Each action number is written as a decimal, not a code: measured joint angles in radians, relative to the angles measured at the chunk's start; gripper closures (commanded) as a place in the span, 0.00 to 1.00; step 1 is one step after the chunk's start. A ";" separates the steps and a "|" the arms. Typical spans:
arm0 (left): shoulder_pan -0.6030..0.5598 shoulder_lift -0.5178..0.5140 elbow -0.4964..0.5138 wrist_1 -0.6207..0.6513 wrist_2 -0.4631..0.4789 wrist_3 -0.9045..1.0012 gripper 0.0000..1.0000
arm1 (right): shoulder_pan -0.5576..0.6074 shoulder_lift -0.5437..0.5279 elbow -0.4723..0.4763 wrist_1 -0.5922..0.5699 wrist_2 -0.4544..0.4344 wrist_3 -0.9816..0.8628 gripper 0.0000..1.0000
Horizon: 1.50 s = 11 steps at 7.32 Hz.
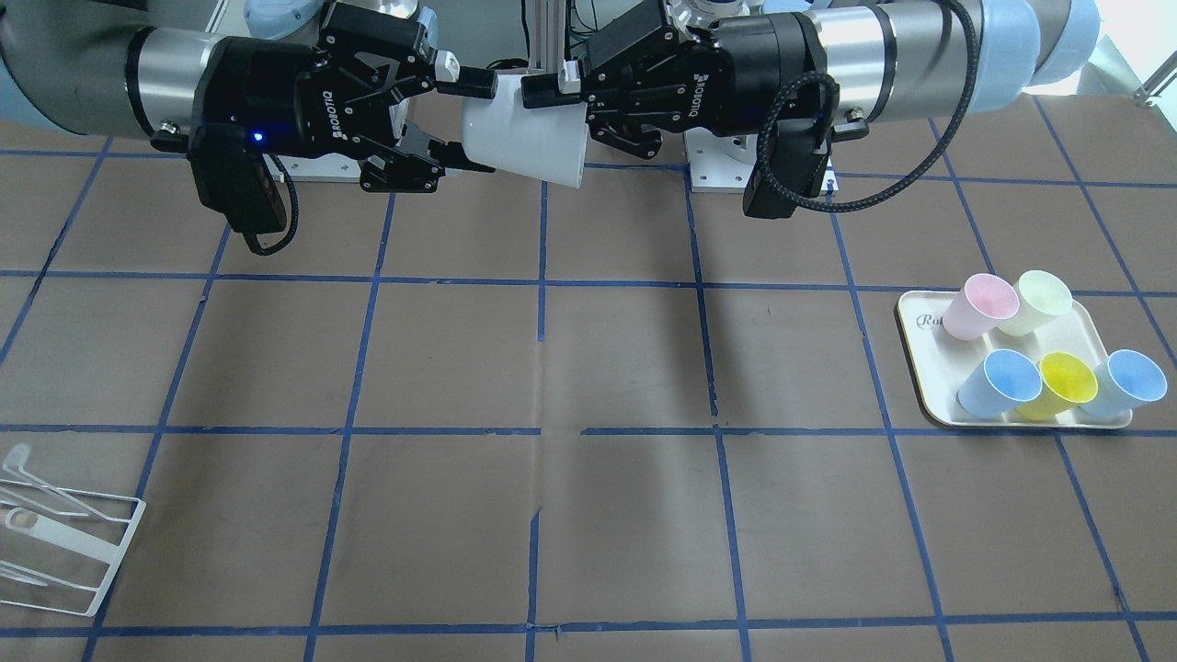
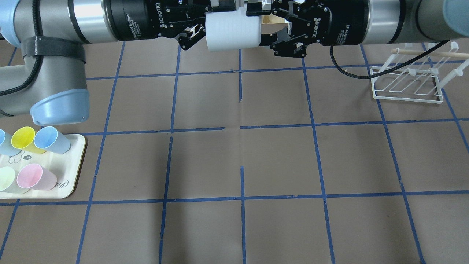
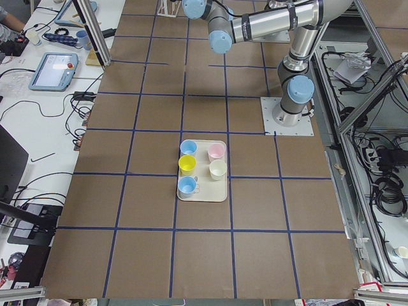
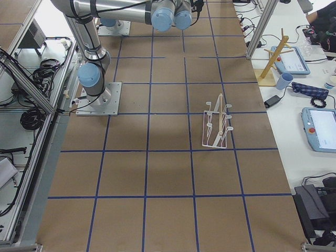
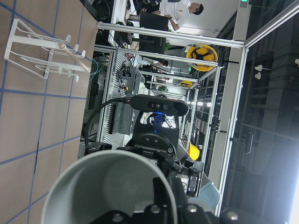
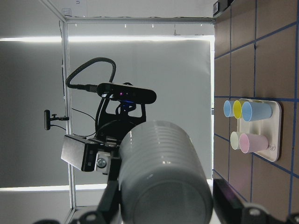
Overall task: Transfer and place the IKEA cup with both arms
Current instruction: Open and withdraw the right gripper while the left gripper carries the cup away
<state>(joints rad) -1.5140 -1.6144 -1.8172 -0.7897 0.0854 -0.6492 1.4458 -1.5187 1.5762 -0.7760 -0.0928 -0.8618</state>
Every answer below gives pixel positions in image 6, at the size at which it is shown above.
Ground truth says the black braided camera cable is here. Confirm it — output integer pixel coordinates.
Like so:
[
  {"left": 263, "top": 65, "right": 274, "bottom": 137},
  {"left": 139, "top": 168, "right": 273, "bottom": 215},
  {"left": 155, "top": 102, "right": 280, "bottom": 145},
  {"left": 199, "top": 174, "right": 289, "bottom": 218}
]
[{"left": 66, "top": 57, "right": 117, "bottom": 93}]

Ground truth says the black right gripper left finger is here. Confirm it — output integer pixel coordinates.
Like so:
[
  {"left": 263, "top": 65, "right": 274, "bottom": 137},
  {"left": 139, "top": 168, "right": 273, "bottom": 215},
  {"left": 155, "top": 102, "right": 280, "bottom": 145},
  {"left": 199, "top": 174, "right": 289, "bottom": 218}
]
[{"left": 70, "top": 156, "right": 121, "bottom": 224}]

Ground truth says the pink plastic cup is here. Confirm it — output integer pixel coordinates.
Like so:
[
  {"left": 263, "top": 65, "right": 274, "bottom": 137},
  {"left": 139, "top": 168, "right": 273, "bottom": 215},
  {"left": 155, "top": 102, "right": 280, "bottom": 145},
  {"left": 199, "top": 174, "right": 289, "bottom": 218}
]
[{"left": 239, "top": 133, "right": 269, "bottom": 154}]

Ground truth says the white ribbed plastic cup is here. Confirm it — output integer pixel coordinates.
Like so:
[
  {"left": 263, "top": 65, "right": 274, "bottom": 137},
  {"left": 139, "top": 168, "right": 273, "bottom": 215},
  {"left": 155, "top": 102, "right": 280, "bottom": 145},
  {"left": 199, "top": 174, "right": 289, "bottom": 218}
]
[{"left": 119, "top": 121, "right": 213, "bottom": 224}]

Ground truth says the cream plastic tray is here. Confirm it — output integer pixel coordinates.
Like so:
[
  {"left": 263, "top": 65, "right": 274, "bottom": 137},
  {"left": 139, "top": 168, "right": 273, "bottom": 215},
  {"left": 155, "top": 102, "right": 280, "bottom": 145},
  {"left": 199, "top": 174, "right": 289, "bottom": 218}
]
[{"left": 236, "top": 98, "right": 282, "bottom": 162}]

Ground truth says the yellow plastic cup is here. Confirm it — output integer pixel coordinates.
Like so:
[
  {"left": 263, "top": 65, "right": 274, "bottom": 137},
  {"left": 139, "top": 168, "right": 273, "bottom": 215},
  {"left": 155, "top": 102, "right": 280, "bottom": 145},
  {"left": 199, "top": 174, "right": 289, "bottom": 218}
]
[{"left": 233, "top": 100, "right": 244, "bottom": 119}]

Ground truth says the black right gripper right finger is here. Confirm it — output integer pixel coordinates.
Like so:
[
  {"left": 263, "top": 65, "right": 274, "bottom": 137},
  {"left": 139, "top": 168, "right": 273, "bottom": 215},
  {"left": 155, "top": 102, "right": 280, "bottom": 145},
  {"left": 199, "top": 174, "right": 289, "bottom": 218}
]
[{"left": 213, "top": 179, "right": 292, "bottom": 224}]

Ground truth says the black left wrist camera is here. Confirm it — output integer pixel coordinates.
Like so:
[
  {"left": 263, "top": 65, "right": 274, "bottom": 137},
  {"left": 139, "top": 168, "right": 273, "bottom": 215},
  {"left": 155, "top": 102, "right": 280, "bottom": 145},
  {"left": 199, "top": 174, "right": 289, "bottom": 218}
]
[{"left": 96, "top": 82, "right": 157, "bottom": 104}]

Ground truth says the pale green plastic cup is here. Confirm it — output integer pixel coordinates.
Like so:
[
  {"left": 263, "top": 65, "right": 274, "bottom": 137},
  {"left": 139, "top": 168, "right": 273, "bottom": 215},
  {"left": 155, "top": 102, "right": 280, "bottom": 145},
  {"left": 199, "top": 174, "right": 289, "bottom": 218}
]
[{"left": 230, "top": 132, "right": 242, "bottom": 150}]

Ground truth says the light blue plastic cup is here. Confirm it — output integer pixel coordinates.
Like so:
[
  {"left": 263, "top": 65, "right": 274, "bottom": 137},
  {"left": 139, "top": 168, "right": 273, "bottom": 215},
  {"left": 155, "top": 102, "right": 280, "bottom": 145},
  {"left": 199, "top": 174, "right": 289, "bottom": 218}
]
[{"left": 223, "top": 100, "right": 234, "bottom": 117}]

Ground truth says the black external camera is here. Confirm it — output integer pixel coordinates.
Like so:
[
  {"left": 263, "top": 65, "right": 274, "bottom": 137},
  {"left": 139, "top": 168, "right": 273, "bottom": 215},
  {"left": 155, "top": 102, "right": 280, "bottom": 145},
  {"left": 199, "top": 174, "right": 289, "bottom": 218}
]
[{"left": 44, "top": 110, "right": 69, "bottom": 130}]

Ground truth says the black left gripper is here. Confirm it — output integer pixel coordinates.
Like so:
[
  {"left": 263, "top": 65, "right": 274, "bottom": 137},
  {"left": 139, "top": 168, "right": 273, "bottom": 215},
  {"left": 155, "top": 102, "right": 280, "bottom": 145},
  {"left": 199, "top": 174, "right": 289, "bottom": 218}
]
[{"left": 61, "top": 100, "right": 146, "bottom": 174}]

